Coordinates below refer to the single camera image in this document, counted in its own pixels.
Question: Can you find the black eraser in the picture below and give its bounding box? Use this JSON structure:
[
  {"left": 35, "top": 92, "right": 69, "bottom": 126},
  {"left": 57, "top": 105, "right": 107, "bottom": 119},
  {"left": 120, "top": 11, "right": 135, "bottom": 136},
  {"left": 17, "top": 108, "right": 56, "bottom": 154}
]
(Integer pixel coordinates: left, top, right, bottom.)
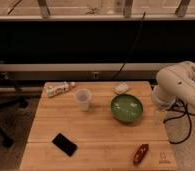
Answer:
[{"left": 52, "top": 133, "right": 77, "bottom": 157}]

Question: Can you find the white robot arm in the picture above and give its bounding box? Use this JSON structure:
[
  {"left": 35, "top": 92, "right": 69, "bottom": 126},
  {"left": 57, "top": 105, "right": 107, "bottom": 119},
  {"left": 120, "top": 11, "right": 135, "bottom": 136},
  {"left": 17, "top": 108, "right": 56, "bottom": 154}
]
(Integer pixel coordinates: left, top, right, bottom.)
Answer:
[{"left": 151, "top": 61, "right": 195, "bottom": 109}]

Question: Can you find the translucent plastic cup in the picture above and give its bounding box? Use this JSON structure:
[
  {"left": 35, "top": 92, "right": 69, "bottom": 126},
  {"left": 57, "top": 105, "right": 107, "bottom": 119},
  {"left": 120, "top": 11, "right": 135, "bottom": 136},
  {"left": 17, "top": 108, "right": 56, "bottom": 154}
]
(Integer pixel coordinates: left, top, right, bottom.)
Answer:
[{"left": 75, "top": 89, "right": 92, "bottom": 111}]

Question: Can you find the small white packet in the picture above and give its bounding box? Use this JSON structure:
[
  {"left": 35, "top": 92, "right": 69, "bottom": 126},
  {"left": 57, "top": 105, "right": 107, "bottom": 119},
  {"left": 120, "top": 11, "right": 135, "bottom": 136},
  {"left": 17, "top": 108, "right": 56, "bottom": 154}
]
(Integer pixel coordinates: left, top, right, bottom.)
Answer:
[{"left": 114, "top": 83, "right": 129, "bottom": 94}]

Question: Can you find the green bowl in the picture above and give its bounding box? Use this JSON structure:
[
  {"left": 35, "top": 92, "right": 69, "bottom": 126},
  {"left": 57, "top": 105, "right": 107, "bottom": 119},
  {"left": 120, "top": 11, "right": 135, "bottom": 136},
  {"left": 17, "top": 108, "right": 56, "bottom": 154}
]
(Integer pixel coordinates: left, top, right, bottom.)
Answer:
[{"left": 111, "top": 94, "right": 143, "bottom": 123}]

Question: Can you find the white baseboard heater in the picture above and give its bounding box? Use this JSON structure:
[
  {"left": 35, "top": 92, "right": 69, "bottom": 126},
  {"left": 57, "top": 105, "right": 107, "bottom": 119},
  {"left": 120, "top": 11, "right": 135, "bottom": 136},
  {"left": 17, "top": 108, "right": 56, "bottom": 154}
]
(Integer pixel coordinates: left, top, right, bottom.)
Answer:
[{"left": 0, "top": 63, "right": 171, "bottom": 81}]

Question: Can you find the white crumpled tube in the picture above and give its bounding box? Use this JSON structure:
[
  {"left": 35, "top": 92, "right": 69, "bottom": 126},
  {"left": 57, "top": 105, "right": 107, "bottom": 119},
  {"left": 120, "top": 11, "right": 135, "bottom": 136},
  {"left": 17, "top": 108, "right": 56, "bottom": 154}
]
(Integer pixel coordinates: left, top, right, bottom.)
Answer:
[{"left": 46, "top": 82, "right": 76, "bottom": 97}]

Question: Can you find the dark red oblong object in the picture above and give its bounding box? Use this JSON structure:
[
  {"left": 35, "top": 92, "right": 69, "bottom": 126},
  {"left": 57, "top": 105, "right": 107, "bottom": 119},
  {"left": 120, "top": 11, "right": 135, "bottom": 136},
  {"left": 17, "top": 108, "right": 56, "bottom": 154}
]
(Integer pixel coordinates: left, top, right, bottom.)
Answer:
[{"left": 133, "top": 144, "right": 149, "bottom": 166}]

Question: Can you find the black office chair base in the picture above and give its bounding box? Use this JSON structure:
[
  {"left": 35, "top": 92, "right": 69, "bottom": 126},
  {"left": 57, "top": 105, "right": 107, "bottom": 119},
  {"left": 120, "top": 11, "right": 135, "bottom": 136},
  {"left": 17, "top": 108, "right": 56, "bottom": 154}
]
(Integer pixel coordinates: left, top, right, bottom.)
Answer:
[{"left": 0, "top": 61, "right": 29, "bottom": 149}]

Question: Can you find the black hanging cable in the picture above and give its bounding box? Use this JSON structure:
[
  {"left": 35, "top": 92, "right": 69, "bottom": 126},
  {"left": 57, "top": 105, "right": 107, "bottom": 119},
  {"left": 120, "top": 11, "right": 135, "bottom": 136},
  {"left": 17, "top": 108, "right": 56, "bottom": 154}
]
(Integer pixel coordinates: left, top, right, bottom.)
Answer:
[{"left": 110, "top": 11, "right": 147, "bottom": 82}]

